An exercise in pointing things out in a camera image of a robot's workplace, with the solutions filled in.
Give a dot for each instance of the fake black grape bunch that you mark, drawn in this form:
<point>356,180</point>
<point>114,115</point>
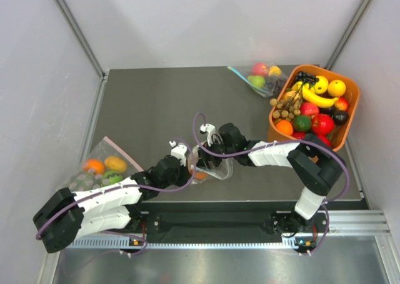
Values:
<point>306,78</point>

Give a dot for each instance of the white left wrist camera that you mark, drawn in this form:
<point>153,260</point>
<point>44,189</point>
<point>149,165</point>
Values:
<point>179,151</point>

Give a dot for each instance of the fake green apple pink bag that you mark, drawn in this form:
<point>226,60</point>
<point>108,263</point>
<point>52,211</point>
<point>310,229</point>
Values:
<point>111,177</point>

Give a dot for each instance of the fake yellow orange right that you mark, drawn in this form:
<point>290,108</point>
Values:
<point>336,88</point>

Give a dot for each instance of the fake potato in pink bag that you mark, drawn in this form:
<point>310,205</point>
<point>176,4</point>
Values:
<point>116,164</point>

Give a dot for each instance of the polka dot zip bag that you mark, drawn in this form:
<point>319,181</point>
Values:
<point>216,169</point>

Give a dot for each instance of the fake yellow lemon left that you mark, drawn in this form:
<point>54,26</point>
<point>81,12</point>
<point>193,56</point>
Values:
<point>321,85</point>

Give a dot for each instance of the fake purple eggplant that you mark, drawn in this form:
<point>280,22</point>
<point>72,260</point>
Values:
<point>339,117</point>

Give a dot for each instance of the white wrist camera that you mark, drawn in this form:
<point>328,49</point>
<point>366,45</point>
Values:
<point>211,136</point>
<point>179,151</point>

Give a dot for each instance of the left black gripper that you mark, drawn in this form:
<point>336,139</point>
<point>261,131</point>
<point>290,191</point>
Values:
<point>185,175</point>

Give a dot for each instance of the fake green pear in bag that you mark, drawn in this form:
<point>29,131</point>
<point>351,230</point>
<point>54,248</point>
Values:
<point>257,81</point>

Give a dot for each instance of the pink zip dotted bag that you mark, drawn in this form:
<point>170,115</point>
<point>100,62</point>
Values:
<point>79,180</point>

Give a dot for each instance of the fake brown grape bunch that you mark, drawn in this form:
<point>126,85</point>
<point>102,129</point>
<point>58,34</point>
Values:
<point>286,109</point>

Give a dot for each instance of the fake red yellow apple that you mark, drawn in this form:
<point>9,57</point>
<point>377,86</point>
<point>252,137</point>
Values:
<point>341,104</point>

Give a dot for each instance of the fake peach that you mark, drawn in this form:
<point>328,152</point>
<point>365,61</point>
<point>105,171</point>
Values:
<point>290,94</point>

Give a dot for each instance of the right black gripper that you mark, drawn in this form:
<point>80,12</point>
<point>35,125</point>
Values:
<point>204,159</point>

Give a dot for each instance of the fake small banana bunch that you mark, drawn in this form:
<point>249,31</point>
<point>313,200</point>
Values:
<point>298,86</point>

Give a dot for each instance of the blue zip clear bag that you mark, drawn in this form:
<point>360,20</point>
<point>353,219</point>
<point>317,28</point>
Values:
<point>267,80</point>

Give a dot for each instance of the grey slotted cable duct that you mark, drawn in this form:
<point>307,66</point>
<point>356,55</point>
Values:
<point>120,242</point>

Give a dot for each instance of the fake green lime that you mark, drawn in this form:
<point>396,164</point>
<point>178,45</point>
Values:
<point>302,123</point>

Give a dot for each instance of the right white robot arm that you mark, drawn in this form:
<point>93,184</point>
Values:
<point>317,165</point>

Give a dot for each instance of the fake orange in pink bag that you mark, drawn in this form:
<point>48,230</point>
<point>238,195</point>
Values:
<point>94,165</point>

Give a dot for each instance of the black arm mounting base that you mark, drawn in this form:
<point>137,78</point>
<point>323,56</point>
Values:
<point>208,221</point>

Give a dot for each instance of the orange plastic bin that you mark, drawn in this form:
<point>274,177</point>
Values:
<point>338,136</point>

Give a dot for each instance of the fake yellow banana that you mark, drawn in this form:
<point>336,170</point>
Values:
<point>319,101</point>

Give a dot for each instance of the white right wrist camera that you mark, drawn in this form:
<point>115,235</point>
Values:
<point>211,136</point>

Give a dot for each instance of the fake orange in bin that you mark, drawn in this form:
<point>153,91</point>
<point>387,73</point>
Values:
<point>285,127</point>

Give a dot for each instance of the fake red apple in bag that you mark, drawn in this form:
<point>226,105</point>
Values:
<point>260,69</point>

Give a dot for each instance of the fake red tomato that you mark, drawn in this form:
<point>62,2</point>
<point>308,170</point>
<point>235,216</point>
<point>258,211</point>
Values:
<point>322,124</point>

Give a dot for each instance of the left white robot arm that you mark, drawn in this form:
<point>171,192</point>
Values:
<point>68,215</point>

